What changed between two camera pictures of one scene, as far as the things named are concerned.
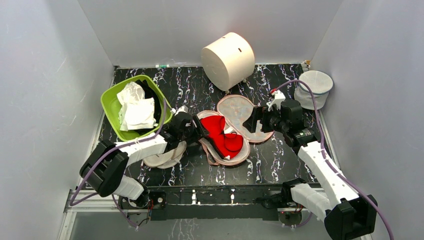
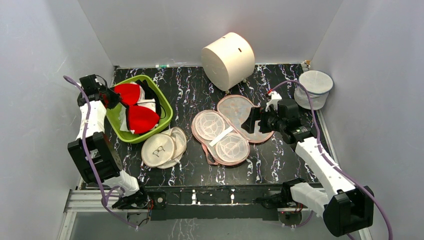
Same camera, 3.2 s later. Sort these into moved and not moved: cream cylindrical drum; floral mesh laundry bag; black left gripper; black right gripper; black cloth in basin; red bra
Moved: red bra; black left gripper
Not moved: black right gripper; floral mesh laundry bag; cream cylindrical drum; black cloth in basin
